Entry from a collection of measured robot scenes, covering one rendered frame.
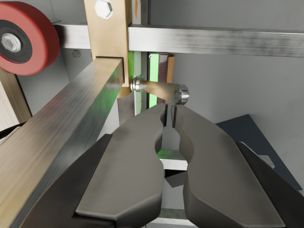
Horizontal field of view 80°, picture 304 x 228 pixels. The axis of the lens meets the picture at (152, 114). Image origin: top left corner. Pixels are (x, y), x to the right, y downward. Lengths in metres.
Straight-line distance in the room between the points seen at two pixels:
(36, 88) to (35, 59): 0.22
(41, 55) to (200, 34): 0.20
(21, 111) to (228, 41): 0.32
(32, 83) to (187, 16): 0.87
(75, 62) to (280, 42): 0.47
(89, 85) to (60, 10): 0.39
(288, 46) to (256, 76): 1.03
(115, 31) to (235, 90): 1.13
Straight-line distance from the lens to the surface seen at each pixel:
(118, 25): 0.25
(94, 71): 0.22
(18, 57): 0.28
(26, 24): 0.26
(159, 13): 1.12
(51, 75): 0.53
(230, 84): 1.29
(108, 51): 0.26
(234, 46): 0.28
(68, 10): 0.55
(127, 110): 0.50
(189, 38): 0.26
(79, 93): 0.17
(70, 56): 0.57
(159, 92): 0.16
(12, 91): 0.33
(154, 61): 0.43
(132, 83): 0.29
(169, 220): 0.62
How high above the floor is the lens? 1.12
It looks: 57 degrees down
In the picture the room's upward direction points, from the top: 174 degrees counter-clockwise
